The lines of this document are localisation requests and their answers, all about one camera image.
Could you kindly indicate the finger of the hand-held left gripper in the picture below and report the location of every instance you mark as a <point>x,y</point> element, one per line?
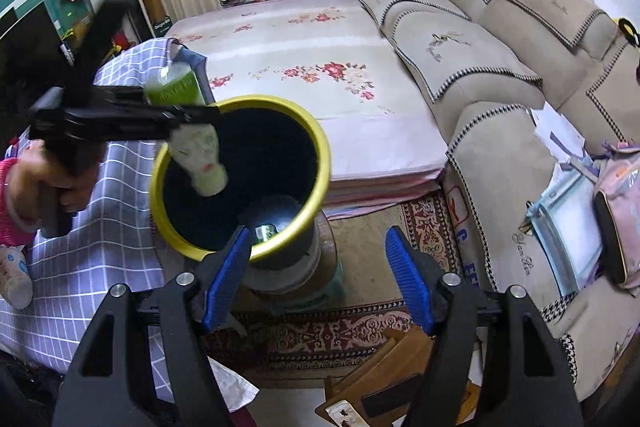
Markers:
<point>150,129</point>
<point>165,112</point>

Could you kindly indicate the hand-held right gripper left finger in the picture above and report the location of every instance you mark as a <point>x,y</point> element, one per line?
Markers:
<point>227,274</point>

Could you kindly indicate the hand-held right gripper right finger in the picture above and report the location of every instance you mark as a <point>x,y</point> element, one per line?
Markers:
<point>407,282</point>

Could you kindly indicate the small white drink bottle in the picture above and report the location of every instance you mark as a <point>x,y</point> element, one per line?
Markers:
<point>200,157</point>

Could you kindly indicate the yellow-rimmed black trash bin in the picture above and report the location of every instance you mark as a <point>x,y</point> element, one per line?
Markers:
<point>265,147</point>

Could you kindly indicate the person's left forearm pink sleeve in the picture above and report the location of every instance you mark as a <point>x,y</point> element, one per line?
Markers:
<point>11,217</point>

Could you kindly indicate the person's left hand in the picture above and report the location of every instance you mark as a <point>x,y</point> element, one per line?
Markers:
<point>75,194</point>

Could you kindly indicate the green drink carton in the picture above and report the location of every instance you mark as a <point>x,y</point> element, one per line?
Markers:
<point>177,89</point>

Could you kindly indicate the black television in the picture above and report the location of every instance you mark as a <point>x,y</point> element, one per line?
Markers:
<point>30,52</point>

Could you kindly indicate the red patterned rug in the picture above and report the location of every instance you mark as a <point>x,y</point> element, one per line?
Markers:
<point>350,332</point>

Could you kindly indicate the dark green box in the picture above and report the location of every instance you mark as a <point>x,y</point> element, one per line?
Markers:
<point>162,27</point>

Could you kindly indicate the round stool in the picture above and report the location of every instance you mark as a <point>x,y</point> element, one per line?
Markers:
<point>320,277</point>

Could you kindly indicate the wooden stool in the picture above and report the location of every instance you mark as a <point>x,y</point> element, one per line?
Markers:
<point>395,372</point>

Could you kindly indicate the crumpled white tissue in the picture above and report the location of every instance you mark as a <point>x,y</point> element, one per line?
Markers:
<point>232,384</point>

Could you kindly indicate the beige sofa with embroidered covers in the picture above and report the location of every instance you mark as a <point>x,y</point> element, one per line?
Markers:
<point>505,142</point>

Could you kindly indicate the pale blue book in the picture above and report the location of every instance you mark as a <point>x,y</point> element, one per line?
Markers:
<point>570,227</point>

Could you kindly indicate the white bottle with blue label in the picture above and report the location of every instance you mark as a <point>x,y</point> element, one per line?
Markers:
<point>14,274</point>

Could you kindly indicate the white loose papers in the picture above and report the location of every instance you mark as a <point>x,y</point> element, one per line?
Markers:
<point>557,132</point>

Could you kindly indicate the pink backpack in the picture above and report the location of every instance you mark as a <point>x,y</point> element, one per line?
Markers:
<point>622,207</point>

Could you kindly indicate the yellow and black plush toy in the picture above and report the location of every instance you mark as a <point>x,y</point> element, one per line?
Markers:
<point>629,32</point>

